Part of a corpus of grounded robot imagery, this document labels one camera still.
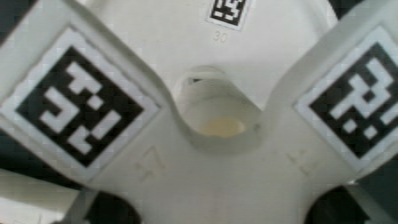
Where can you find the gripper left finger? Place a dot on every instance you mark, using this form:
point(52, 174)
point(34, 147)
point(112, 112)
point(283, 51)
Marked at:
point(100, 208)

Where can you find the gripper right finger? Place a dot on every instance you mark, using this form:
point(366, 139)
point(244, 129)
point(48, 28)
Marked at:
point(350, 206)

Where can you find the white cross-shaped table base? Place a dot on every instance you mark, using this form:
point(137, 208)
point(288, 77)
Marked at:
point(87, 111)

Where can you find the white cylindrical table leg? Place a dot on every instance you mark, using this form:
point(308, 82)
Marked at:
point(215, 107)

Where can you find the white round table top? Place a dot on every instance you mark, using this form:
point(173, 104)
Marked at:
point(244, 36)

